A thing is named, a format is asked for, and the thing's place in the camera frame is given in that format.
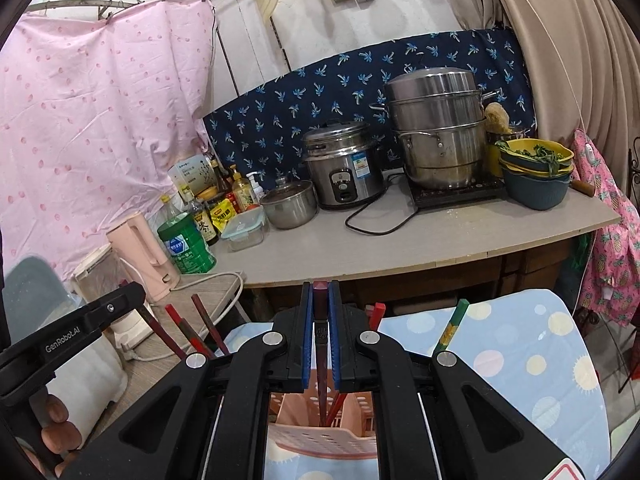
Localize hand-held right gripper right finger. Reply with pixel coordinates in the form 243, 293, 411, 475
328, 281, 574, 480

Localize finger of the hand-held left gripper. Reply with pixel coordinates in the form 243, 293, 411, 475
74, 282, 147, 335

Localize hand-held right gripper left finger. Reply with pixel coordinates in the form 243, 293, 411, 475
60, 281, 316, 480

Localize dark maroon chopstick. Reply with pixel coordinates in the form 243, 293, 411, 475
310, 280, 335, 427
191, 294, 232, 357

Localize pink perforated utensil holder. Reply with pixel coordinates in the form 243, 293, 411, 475
267, 391, 382, 462

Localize person's left hand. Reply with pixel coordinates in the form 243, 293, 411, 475
21, 394, 85, 477

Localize white kitchen appliance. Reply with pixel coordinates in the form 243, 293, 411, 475
69, 244, 153, 363

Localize pink electric kettle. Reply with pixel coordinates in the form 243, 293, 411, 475
105, 211, 182, 300

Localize pale plastic storage bin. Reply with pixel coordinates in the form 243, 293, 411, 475
0, 254, 129, 442

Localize green tea canister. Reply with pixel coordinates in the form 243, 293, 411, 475
156, 194, 219, 277

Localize grey kitchen counter board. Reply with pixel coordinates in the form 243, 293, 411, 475
214, 179, 622, 290

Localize green-ended chopstick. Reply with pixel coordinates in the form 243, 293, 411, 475
432, 298, 471, 357

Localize dark soy sauce bottle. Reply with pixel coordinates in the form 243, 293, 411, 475
187, 199, 222, 247

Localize glass food container teal lid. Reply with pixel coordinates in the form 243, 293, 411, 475
219, 206, 267, 254

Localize small steel pot glass lid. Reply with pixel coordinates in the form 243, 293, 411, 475
259, 176, 320, 232

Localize yellow seasoning packet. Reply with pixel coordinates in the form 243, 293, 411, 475
207, 198, 239, 232

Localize white carton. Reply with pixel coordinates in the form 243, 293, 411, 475
167, 154, 214, 204

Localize white pump bottle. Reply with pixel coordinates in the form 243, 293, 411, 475
244, 170, 267, 207

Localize amber oil bottle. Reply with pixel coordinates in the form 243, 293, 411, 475
231, 164, 257, 214

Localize pink dotted cloth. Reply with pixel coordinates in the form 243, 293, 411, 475
0, 0, 221, 281

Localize steel rice cooker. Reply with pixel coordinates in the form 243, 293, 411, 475
300, 119, 384, 212

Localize blue planet print tablecloth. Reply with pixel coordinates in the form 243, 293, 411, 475
219, 287, 615, 480

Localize black induction cooker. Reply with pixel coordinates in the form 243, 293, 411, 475
404, 174, 507, 212

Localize steel steamer pot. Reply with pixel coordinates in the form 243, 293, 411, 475
369, 67, 502, 192

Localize navy palm print cloth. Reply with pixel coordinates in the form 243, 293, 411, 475
201, 27, 538, 186

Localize blue plastic basin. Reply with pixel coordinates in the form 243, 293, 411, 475
501, 166, 575, 212

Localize green leafy vegetables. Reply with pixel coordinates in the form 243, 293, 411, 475
494, 141, 564, 177

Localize loofah sponge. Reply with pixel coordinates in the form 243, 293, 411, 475
481, 102, 512, 135

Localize pink pineapple print cloth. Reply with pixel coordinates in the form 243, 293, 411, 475
569, 129, 640, 332

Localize yellow plastic basin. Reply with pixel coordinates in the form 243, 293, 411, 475
496, 137, 576, 179

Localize black metal chair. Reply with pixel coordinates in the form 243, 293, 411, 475
626, 139, 640, 188

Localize beige curtain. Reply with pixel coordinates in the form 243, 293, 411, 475
439, 0, 640, 163

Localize black power cord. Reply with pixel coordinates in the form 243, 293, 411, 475
344, 196, 420, 237

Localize metal curtain rail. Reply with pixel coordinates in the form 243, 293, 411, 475
24, 0, 156, 15

